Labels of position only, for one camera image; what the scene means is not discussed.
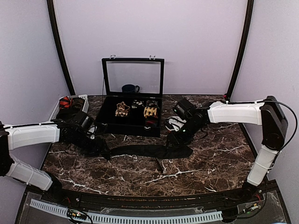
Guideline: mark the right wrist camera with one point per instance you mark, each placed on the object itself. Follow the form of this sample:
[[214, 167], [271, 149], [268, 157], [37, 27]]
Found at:
[[184, 109]]

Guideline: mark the dark blue mug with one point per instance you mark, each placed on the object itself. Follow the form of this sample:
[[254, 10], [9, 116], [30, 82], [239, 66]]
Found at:
[[130, 88]]

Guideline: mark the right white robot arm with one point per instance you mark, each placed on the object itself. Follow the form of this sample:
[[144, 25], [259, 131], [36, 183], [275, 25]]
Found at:
[[265, 116]]

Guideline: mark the leopard print rolled tie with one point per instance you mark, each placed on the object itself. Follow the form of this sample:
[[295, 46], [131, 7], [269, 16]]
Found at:
[[122, 110]]

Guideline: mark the black tie storage box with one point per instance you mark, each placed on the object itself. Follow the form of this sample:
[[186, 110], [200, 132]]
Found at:
[[148, 73]]

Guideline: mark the white and orange bowl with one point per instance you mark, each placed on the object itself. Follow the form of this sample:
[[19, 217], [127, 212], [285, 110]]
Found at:
[[174, 123]]

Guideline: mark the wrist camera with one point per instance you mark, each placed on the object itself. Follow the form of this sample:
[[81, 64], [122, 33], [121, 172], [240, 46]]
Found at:
[[184, 109], [82, 120]]

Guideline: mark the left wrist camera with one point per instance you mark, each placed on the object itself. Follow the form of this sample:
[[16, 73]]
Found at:
[[82, 120]]

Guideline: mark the red black rolled tie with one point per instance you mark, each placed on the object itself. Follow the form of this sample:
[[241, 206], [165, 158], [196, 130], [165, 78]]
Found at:
[[151, 122]]

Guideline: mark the brown rolled tie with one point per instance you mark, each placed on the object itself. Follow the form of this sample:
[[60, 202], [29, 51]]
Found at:
[[77, 103]]

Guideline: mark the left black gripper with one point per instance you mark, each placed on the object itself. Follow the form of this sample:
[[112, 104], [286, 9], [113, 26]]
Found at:
[[98, 147]]

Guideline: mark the black necktie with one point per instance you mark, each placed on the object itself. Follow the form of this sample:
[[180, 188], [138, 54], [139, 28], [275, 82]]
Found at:
[[154, 151]]

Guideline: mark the orange striped rolled tie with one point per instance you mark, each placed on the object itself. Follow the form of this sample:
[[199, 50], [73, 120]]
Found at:
[[65, 102]]

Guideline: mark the white plastic basket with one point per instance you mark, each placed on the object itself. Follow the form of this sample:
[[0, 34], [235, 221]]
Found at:
[[67, 114]]

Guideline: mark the tan patterned rolled tie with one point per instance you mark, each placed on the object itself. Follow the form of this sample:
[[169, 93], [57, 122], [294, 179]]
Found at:
[[151, 109]]

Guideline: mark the black white rolled tie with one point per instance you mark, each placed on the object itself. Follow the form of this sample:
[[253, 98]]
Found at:
[[138, 104]]

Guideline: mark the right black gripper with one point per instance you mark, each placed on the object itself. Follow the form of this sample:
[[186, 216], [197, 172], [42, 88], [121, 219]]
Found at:
[[175, 140]]

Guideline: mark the white cable duct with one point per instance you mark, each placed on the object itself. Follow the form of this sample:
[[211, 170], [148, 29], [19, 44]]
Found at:
[[123, 216]]

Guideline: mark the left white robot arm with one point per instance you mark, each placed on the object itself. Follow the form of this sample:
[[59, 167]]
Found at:
[[13, 137]]

